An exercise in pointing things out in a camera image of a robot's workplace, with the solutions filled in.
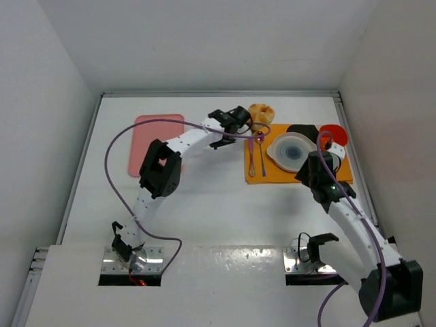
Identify round bread roll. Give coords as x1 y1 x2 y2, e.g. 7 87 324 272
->
248 104 275 133

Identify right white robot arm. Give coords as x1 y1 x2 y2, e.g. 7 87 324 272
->
296 151 423 322

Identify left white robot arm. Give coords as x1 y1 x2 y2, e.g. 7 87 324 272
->
112 106 252 263

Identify black coaster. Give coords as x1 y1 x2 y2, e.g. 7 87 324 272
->
286 124 319 143

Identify orange cup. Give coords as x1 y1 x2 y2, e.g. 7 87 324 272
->
320 124 349 146

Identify orange placemat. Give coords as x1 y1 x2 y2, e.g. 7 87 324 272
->
243 123 354 185

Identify pink tray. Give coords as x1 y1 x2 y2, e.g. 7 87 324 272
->
127 122 185 178

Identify purple-handled knife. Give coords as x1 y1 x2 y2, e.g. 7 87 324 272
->
248 139 255 177

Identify purple-handled spoon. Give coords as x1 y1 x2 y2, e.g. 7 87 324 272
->
255 130 266 177

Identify white plate with handles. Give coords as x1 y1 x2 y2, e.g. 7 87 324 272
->
266 132 316 173

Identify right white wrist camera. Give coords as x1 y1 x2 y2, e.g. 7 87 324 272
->
325 142 346 160

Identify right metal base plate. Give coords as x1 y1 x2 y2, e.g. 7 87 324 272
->
283 246 337 275

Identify metal base plate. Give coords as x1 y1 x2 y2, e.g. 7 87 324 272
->
101 247 164 275
283 246 337 275

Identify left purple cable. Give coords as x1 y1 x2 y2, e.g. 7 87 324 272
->
104 117 272 275

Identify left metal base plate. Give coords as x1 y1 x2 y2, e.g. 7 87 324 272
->
101 247 164 275

